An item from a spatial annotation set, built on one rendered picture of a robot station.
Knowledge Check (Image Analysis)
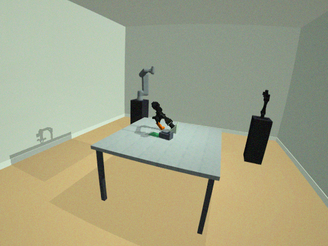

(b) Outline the orange l-shaped part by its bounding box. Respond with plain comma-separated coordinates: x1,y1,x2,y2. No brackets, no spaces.
156,122,165,130

